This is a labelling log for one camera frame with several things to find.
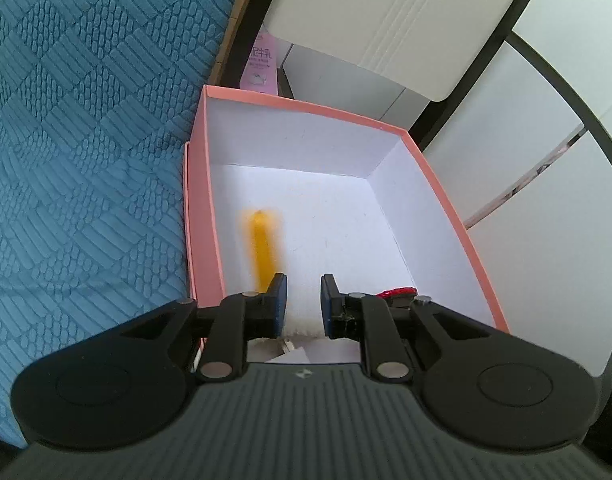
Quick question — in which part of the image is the black and red toy figure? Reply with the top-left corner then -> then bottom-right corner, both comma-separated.
376,287 -> 418,309

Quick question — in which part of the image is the pink carton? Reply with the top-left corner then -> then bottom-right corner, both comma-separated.
240,30 -> 279,96

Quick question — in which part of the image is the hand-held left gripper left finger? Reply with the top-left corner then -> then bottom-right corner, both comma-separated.
120,272 -> 289,382

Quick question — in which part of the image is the white bedside cabinet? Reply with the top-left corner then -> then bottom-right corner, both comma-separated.
236,0 -> 545,155

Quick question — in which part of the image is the yellow stick-shaped object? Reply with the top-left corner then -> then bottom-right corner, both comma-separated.
238,206 -> 287,293

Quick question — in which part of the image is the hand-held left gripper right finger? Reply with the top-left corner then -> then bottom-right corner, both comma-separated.
319,273 -> 490,381

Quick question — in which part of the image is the blue textured bedspread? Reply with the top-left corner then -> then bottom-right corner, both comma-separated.
0,0 -> 253,450

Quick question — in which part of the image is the white crumpled paper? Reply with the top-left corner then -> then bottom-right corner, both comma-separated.
248,332 -> 363,365

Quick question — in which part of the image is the white wardrobe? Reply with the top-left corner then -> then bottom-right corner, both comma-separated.
420,0 -> 612,378

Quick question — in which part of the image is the pink cardboard box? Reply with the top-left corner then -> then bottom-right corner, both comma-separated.
183,85 -> 512,362

